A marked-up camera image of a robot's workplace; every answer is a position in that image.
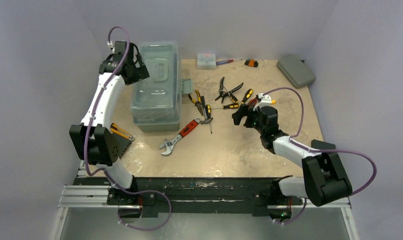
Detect green plastic tool box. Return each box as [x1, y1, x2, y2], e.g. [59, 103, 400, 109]
[130, 40, 186, 133]

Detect black yellow phillips screwdriver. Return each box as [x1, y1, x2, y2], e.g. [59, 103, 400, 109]
[205, 104, 213, 134]

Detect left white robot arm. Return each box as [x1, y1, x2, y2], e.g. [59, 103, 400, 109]
[69, 41, 150, 205]

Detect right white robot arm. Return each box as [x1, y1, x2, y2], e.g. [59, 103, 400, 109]
[231, 98, 353, 207]

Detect red black utility knife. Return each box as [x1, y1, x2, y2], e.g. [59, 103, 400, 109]
[247, 98, 258, 107]

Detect black pliers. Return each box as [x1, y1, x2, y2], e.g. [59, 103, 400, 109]
[215, 76, 244, 103]

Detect orange black hex key set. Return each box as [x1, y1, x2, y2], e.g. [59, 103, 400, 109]
[244, 59, 259, 68]

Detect blue red screwdriver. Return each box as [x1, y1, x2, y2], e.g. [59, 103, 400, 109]
[215, 58, 242, 66]

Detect black block right edge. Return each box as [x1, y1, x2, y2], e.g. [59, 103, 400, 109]
[311, 139, 336, 150]

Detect grey green case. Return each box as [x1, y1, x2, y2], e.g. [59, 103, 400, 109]
[276, 54, 316, 89]

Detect clear small parts box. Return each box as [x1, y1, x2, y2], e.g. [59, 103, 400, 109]
[196, 52, 217, 70]

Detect red adjustable wrench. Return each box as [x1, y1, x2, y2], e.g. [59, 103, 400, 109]
[158, 117, 201, 156]

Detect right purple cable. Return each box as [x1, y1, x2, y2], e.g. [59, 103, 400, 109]
[259, 87, 378, 226]

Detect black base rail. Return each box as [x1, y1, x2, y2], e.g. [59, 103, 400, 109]
[73, 177, 303, 219]

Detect aluminium frame rail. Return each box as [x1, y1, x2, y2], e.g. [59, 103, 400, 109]
[49, 160, 127, 240]

